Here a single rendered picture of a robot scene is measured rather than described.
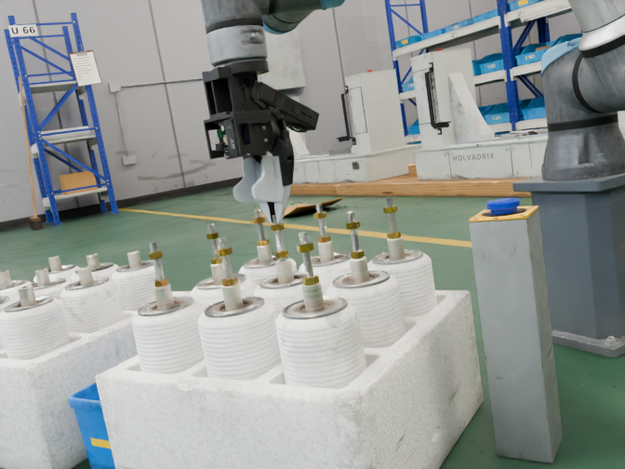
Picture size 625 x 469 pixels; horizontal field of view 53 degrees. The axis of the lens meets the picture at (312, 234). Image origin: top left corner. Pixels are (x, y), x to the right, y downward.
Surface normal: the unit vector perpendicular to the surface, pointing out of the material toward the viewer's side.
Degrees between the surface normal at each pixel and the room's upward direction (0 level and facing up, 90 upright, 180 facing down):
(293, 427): 90
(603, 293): 90
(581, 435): 0
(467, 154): 90
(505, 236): 90
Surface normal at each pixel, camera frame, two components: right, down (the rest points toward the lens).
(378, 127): 0.49, 0.06
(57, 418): 0.86, -0.06
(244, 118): 0.67, 0.00
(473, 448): -0.16, -0.98
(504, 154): -0.85, 0.21
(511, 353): -0.51, 0.22
